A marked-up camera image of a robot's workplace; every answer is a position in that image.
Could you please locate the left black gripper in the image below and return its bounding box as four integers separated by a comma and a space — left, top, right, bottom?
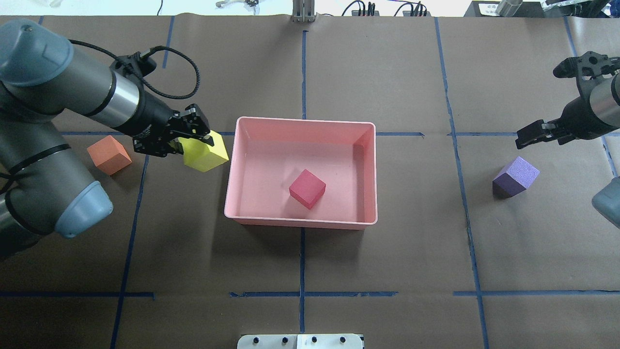
132, 92, 215, 158

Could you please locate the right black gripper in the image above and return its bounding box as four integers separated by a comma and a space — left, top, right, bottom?
515, 97, 606, 150

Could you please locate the yellow foam block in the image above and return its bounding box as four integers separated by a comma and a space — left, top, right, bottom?
178, 131, 230, 172

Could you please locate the purple foam block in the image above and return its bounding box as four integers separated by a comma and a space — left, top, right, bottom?
492, 156, 540, 199

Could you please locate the red foam block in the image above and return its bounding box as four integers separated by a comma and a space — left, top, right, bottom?
289, 169, 327, 209

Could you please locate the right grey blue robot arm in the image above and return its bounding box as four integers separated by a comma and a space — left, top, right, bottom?
515, 75, 620, 228

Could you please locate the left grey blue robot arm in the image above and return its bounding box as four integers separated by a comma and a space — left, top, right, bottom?
0, 18, 216, 260

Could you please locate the pink plastic bin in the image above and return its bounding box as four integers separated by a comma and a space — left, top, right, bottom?
224, 116, 378, 230

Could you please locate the orange foam block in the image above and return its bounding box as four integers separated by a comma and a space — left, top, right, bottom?
87, 135, 133, 176

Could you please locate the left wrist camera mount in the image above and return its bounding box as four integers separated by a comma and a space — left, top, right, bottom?
110, 52, 157, 78

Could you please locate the aluminium frame post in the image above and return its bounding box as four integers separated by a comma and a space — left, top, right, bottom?
292, 0, 316, 23

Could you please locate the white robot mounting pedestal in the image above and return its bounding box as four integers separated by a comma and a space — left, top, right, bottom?
237, 333, 365, 349

